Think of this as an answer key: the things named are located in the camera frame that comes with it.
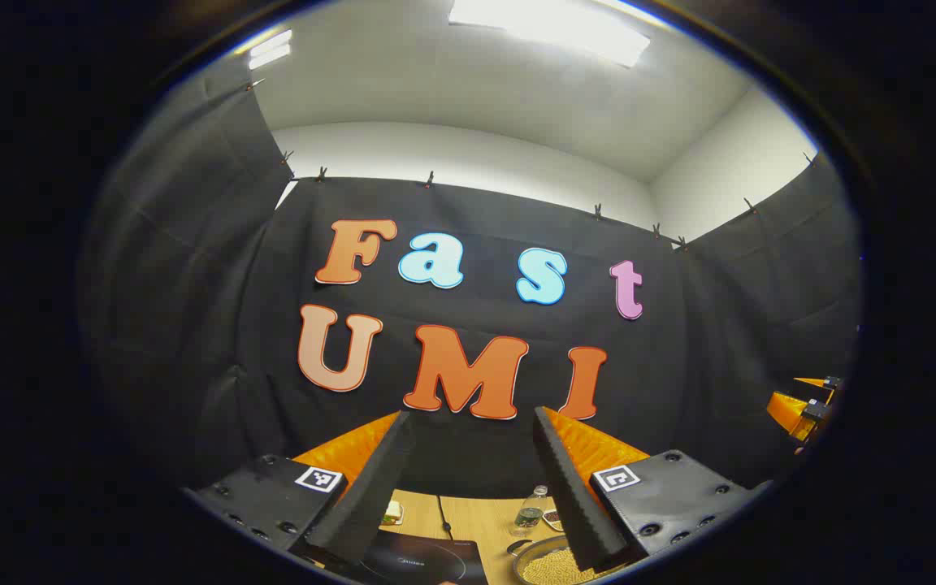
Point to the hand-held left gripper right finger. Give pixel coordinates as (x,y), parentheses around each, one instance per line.
(574,504)

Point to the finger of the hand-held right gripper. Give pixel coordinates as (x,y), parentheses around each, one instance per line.
(785,410)
(813,382)

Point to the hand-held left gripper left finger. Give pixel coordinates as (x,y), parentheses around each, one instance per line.
(374,496)

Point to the pile of soybeans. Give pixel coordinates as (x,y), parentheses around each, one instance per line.
(553,567)

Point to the black induction cooktop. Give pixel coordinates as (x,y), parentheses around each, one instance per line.
(419,561)

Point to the sandwich with lettuce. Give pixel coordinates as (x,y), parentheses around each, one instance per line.
(392,513)

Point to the white divided dish of beans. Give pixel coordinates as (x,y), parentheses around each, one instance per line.
(553,518)

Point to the clear plastic bottle green label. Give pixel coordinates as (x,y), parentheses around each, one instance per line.
(530,513)

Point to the black backdrop cloth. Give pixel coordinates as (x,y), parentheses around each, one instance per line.
(192,325)

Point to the row of cloth clips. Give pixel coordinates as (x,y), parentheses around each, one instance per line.
(430,178)

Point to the large ceiling light panel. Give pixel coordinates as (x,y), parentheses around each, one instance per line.
(549,28)

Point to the small ceiling light panel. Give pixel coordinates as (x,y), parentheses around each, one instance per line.
(270,49)

